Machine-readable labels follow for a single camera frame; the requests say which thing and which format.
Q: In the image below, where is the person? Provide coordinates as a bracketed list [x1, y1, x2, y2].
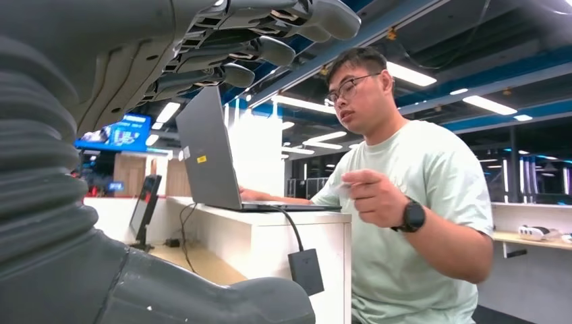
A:
[239, 46, 494, 324]

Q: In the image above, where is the black wristwatch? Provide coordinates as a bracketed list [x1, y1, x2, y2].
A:
[391, 196, 427, 234]

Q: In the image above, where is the grey laptop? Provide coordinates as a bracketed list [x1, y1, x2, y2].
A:
[175, 86, 343, 213]

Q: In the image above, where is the black adapter box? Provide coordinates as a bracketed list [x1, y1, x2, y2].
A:
[287, 248, 326, 297]

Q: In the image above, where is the ceiling light panel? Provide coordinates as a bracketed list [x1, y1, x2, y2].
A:
[155, 101, 181, 124]
[386, 61, 438, 87]
[462, 94, 518, 116]

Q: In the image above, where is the blue display screen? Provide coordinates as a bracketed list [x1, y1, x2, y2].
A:
[74, 113, 153, 153]

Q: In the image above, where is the black tablet on stand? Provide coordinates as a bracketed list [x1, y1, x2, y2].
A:
[128, 174, 163, 252]

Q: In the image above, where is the white VR headset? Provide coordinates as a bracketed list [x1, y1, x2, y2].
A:
[518, 225, 559, 242]

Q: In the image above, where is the white desk with wooden top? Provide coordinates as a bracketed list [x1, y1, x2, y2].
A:
[478, 202, 572, 324]

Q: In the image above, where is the black adapter cable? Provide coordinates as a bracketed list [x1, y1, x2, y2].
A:
[268, 205, 306, 254]

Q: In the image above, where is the thin black cable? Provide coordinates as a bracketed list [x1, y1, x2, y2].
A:
[178, 203, 200, 275]

